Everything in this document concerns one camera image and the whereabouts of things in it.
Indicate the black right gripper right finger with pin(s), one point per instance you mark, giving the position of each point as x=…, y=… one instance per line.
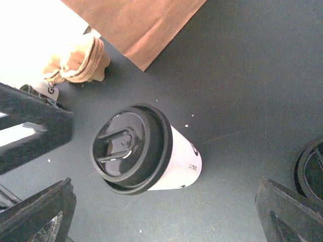
x=286, y=215

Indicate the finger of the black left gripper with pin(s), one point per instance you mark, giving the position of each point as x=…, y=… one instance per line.
x=32, y=125

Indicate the black coffee cup lid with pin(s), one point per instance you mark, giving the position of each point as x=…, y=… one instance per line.
x=307, y=170

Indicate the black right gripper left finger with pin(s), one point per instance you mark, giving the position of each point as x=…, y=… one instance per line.
x=45, y=216

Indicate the brown pulp cup carrier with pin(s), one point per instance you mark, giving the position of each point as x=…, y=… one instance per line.
x=82, y=60

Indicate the left paper cup stack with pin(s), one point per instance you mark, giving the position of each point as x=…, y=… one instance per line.
x=43, y=90

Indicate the single white paper cup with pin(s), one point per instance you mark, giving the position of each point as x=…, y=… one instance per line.
x=184, y=166

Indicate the brown paper bag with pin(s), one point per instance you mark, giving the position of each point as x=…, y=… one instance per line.
x=140, y=29

